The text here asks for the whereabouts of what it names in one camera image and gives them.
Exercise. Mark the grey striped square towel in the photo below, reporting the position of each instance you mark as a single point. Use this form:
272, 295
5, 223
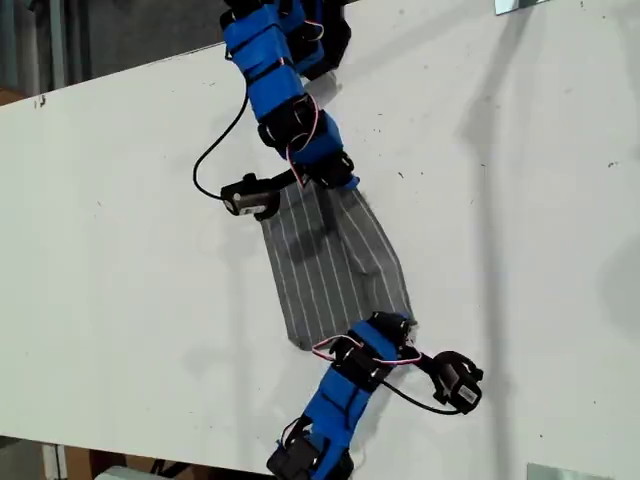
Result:
320, 280

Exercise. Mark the white box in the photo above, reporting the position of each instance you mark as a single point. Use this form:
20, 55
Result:
120, 474

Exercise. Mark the brown cardboard box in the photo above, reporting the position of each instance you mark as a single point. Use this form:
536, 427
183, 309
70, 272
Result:
80, 460

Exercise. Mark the white table leg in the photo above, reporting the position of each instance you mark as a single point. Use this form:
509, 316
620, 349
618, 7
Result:
54, 462

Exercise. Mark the camera black stalk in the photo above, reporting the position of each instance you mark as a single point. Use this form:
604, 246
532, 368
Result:
285, 178
427, 362

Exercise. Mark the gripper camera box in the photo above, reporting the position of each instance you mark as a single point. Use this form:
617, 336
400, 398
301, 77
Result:
462, 390
247, 197

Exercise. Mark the grey metal post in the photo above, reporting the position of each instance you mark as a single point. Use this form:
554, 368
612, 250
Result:
57, 45

